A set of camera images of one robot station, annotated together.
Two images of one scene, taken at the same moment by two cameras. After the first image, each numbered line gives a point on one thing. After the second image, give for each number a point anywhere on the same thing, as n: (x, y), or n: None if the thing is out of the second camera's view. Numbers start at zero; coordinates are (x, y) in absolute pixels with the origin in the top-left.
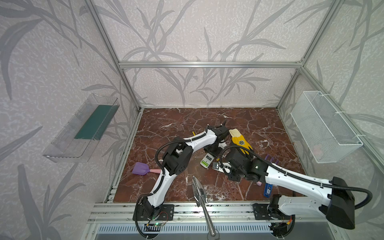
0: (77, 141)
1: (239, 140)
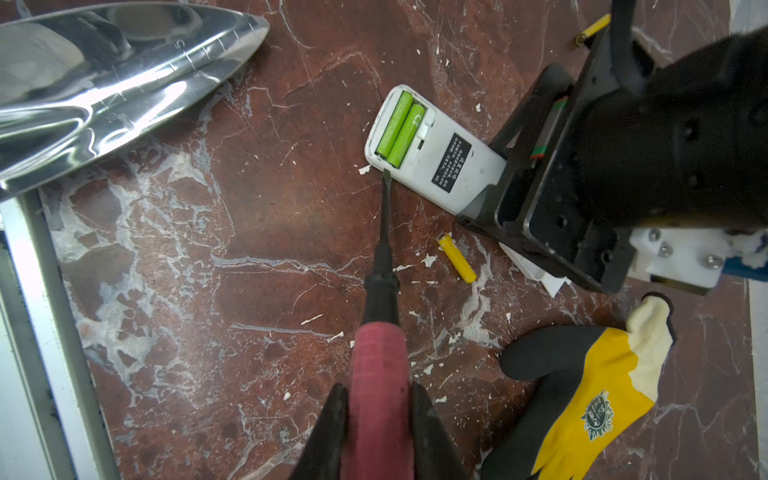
0: None
1: (591, 387)
